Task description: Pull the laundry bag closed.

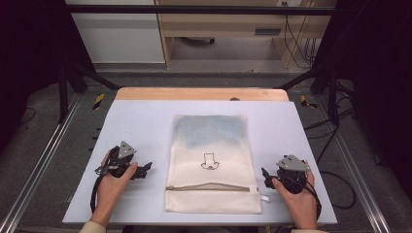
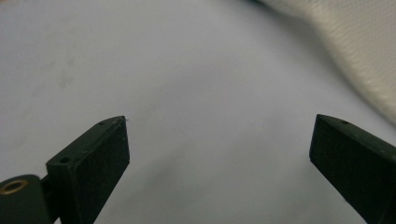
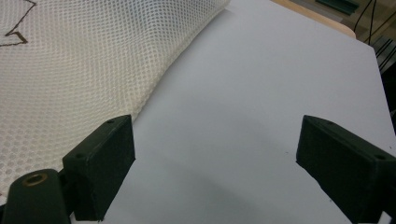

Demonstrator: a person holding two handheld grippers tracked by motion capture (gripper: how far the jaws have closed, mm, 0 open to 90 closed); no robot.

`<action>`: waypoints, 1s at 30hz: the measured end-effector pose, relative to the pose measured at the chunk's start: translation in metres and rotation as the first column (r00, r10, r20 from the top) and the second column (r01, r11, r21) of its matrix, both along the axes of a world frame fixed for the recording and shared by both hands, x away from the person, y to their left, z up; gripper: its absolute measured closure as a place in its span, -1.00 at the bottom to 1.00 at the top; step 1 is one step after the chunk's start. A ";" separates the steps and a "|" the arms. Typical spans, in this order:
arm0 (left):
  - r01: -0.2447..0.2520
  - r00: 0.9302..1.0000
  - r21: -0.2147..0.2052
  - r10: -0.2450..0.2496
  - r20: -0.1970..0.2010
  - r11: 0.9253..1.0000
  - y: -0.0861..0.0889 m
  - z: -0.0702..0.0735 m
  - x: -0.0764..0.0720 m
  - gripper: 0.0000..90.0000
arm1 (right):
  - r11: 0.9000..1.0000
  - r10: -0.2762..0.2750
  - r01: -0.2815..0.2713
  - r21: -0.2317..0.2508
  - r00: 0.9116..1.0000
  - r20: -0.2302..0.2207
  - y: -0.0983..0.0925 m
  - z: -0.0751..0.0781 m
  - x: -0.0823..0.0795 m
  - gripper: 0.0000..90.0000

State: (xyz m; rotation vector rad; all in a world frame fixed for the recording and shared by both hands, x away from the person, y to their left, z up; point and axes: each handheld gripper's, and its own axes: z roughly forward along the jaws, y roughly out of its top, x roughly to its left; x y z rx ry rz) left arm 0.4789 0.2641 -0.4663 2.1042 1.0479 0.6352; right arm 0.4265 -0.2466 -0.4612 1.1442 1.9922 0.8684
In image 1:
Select wooden desk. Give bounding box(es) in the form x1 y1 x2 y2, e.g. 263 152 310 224
154 0 338 70

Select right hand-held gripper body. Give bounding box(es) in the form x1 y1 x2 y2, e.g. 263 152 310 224
275 154 313 195

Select black horizontal frame bar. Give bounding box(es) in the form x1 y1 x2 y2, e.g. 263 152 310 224
63 4 338 17

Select black hanging desk cables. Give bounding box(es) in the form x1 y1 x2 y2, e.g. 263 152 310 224
281 1 319 70

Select black frame stand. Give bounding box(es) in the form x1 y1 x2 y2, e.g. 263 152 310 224
277 62 342 126
57 59 121 124

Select person's left hand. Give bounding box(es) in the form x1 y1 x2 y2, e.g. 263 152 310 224
89 150 139 228

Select wooden table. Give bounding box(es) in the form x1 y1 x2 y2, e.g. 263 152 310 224
115 86 291 103

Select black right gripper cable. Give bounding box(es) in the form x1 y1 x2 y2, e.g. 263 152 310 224
302 181 323 224

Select black floor cable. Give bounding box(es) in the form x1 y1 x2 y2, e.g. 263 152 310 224
304 106 358 211

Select white table mat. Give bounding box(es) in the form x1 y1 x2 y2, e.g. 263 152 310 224
61 99 338 227

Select yellow black tape strip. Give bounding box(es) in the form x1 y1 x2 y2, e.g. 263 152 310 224
299 94 319 110
92 92 106 111

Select aluminium rail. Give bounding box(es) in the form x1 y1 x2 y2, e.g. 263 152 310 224
314 95 394 233
0 92 83 233

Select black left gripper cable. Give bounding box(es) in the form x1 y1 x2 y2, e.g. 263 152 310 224
89 163 115 216

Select white mesh laundry bag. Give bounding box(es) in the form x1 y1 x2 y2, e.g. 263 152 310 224
164 114 270 216

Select dark curtain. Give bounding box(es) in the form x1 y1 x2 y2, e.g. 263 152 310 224
0 0 96 156
315 0 412 203

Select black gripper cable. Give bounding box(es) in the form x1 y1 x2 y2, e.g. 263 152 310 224
89 163 115 216
302 181 323 224

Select person's right hand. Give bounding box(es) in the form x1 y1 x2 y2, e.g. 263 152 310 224
271 160 319 231

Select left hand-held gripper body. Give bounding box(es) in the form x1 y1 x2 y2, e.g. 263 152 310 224
102 140 140 179

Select white cabinet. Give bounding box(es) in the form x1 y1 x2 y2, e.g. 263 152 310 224
65 0 167 65

